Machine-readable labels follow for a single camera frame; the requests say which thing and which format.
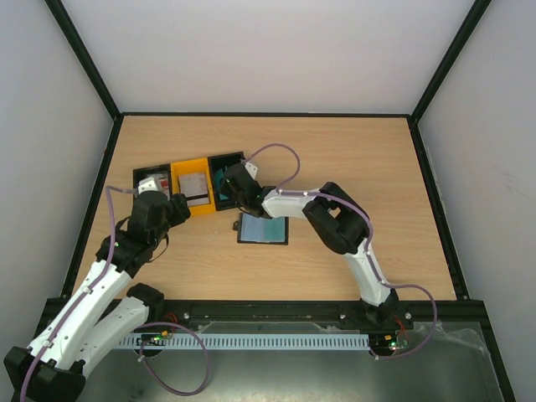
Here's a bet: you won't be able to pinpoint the black leather card holder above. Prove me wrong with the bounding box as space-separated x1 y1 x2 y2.
233 214 289 245

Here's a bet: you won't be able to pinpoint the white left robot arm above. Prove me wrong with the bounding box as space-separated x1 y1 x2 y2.
4 187 190 401

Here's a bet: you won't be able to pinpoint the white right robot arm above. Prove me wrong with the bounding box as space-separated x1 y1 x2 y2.
220 162 399 328

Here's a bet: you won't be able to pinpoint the red and white cards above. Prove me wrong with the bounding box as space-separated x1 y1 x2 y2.
135 172 170 193

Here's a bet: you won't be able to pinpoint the white striped cards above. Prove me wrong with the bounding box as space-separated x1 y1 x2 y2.
178 172 210 207

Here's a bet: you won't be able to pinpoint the yellow middle card bin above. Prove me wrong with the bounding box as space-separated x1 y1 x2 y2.
170 157 216 216

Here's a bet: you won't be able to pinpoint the teal card stack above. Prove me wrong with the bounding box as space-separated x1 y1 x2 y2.
214 167 229 209

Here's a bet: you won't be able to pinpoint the black right card bin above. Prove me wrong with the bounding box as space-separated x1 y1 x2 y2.
208 152 245 211

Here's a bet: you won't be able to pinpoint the black card bin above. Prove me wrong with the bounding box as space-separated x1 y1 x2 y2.
208 152 245 211
132 164 172 198

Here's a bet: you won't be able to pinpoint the black left card bin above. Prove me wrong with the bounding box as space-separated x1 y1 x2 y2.
132 164 172 198

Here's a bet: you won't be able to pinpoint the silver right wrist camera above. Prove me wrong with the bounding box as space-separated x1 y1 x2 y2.
244 162 258 179

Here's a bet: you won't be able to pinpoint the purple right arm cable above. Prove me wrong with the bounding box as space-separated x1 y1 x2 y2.
246 143 440 361

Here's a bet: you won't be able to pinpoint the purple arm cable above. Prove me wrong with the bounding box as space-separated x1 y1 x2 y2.
19 186 211 402
246 143 440 361

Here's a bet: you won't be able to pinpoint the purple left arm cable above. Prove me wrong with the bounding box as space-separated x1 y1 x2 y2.
19 186 211 402

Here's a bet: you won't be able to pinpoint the grey slotted cable duct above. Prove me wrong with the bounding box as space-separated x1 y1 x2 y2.
116 333 369 351

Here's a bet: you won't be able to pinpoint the black enclosure frame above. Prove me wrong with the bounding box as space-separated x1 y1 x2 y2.
37 1 515 401

